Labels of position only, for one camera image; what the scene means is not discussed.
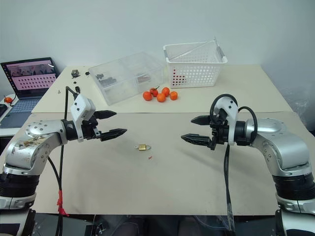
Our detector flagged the red tape on cable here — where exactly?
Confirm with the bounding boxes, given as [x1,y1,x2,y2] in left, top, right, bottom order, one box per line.
[57,190,68,217]

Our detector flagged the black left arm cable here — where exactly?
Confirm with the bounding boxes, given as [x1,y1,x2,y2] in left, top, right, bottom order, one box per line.
[46,86,80,236]

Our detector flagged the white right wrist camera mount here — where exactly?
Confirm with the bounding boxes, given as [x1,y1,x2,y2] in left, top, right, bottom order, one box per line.
[212,96,239,145]

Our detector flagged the clear plastic compartment box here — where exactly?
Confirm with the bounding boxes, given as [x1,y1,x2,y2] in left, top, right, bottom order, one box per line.
[88,51,165,107]

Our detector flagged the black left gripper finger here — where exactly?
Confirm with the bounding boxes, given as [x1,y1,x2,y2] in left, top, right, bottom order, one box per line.
[99,128,128,143]
[94,110,117,121]

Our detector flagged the red item inside basket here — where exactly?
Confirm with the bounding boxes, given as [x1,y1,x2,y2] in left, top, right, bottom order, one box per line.
[172,69,189,87]

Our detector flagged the long black parts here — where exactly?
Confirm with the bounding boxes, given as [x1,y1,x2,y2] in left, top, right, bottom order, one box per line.
[100,77,118,87]

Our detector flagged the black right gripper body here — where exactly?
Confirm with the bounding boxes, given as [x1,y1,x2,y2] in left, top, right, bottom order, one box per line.
[209,109,231,151]

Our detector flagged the open laptop pink screen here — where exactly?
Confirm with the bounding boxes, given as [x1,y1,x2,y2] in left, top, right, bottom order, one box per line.
[0,57,60,130]

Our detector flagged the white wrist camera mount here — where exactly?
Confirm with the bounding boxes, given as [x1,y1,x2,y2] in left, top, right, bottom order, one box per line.
[70,94,96,143]
[212,96,239,145]

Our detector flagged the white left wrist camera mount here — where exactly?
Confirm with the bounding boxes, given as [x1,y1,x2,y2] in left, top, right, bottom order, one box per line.
[70,94,96,143]

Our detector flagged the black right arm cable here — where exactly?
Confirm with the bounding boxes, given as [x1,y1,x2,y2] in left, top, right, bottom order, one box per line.
[209,93,258,236]

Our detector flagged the white perforated plastic basket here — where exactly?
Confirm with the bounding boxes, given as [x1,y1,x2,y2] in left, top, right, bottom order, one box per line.
[162,36,228,89]

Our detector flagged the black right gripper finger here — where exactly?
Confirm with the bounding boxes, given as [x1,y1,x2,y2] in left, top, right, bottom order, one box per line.
[190,115,213,127]
[181,133,212,148]

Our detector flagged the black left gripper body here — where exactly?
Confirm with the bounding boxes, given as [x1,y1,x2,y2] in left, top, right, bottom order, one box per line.
[82,114,102,141]

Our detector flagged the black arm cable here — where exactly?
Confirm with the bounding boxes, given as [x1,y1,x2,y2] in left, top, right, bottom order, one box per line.
[46,86,80,236]
[209,93,258,236]

